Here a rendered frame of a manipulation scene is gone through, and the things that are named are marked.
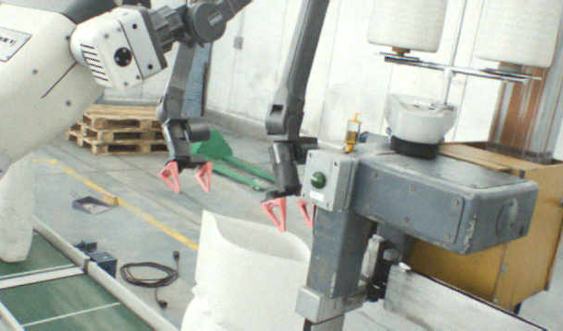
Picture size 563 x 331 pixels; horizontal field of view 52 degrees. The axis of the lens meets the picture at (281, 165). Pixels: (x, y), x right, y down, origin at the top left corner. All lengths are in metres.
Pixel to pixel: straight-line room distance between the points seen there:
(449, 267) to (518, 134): 0.34
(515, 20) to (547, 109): 0.28
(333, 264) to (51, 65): 0.65
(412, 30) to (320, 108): 6.67
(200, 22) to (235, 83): 8.11
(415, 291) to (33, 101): 0.81
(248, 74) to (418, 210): 8.15
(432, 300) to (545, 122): 0.49
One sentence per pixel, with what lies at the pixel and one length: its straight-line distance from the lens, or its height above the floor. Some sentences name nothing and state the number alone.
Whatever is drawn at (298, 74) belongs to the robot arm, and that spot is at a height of 1.44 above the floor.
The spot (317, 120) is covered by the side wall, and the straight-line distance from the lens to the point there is 7.95.
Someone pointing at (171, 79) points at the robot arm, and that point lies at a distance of 1.65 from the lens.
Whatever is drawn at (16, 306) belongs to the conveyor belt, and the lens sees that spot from 2.45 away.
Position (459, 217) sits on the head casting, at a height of 1.29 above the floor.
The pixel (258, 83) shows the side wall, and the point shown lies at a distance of 8.84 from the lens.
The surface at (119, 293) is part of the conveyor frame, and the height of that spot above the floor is 0.39.
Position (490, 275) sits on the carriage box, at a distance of 1.22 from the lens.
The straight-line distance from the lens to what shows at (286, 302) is 1.34.
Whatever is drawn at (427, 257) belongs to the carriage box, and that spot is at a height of 1.10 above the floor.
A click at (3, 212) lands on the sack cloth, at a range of 2.77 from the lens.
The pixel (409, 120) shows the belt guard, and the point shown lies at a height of 1.40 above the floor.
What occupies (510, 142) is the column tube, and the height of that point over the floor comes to 1.36.
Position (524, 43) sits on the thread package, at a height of 1.57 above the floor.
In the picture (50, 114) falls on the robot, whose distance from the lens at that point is 1.21.
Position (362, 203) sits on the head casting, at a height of 1.26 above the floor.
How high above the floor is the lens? 1.51
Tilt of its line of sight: 12 degrees down
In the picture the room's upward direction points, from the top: 9 degrees clockwise
